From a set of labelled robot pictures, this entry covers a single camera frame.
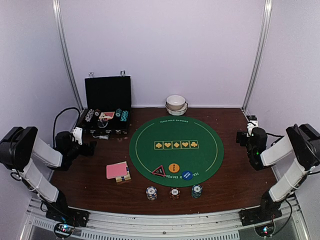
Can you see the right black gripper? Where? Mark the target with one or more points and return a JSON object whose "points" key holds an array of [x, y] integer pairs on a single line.
{"points": [[242, 134]]}

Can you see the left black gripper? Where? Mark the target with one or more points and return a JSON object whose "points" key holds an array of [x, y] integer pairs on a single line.
{"points": [[91, 148]]}

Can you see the blue small blind button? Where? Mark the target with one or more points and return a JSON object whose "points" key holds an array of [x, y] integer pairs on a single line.
{"points": [[187, 175]]}

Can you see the orange round button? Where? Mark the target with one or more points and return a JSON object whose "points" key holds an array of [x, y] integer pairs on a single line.
{"points": [[174, 168]]}

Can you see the red black all-in triangle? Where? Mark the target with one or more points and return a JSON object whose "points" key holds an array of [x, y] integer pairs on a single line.
{"points": [[159, 171]]}

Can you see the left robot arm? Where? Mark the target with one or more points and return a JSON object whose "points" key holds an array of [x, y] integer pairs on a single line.
{"points": [[21, 145]]}

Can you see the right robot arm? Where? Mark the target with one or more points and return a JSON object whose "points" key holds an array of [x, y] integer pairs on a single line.
{"points": [[299, 148]]}

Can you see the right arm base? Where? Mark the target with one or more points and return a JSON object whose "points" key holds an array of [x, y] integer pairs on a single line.
{"points": [[252, 216]]}

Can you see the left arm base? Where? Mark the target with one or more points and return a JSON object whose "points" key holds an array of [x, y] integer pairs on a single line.
{"points": [[74, 217]]}

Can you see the clear dealer button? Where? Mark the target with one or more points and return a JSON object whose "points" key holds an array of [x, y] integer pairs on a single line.
{"points": [[101, 123]]}

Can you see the tan blue chips in case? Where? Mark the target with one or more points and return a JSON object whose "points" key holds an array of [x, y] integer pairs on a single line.
{"points": [[89, 115]]}

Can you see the red-backed card deck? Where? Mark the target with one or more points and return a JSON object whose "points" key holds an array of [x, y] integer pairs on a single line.
{"points": [[116, 170]]}

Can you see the brown chips in case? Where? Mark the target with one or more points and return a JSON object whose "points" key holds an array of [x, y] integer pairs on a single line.
{"points": [[97, 112]]}

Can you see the card pack in case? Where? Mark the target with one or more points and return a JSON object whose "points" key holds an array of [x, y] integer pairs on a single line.
{"points": [[107, 115]]}

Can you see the gold blue card box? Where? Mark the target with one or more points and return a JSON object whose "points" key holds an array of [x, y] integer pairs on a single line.
{"points": [[126, 177]]}

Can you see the round green poker mat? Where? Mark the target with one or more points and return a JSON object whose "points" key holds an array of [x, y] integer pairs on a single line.
{"points": [[186, 141]]}

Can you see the green blue chips in case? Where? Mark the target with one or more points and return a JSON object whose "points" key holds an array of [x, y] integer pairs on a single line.
{"points": [[118, 112]]}

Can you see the teal chips in case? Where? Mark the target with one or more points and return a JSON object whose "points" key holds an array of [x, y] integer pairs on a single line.
{"points": [[124, 116]]}

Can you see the black poker chip case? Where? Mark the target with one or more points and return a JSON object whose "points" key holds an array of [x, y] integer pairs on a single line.
{"points": [[107, 94]]}

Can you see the white lower bowl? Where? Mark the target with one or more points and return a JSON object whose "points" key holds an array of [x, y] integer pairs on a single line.
{"points": [[178, 112]]}

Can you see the green blue chip stack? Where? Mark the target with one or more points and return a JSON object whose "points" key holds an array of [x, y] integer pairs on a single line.
{"points": [[196, 191]]}

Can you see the white ceramic bowl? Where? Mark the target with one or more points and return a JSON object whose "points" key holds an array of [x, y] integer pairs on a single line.
{"points": [[175, 102]]}

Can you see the blue tan chip stack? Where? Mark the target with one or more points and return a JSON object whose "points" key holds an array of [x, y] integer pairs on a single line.
{"points": [[151, 193]]}

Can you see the brown black chip stack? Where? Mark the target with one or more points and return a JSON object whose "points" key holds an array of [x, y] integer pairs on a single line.
{"points": [[174, 193]]}

